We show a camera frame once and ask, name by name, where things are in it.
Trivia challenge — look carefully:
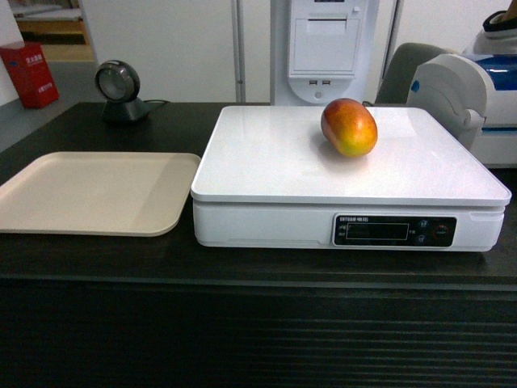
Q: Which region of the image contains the red yellow mango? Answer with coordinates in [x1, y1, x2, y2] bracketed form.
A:
[320, 98, 378, 158]

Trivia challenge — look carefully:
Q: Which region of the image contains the white checkout scale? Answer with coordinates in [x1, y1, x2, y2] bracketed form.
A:
[191, 106, 511, 251]

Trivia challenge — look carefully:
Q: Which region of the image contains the black checkout counter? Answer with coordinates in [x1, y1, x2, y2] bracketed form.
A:
[0, 101, 517, 388]

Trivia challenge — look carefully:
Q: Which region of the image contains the beige plastic tray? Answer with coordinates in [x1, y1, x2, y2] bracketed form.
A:
[1, 152, 200, 237]

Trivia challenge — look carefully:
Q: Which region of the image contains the white receipt printer kiosk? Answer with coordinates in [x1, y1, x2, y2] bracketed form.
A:
[270, 0, 380, 106]

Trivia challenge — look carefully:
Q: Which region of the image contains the grey chair back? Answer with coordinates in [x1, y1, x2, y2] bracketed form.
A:
[375, 42, 456, 105]

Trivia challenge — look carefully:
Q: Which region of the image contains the black barcode scanner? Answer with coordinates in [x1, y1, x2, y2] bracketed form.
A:
[95, 60, 150, 125]

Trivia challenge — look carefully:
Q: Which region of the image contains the white metal pole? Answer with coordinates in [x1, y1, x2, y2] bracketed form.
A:
[230, 0, 246, 103]

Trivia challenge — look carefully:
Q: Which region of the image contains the white label printer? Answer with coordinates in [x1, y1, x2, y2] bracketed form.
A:
[406, 53, 495, 150]

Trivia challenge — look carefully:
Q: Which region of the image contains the red fire extinguisher box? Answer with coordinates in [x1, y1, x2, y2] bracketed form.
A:
[1, 42, 59, 109]

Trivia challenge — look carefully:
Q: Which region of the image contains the blue white machine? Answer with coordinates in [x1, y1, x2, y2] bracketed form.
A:
[463, 2, 516, 167]

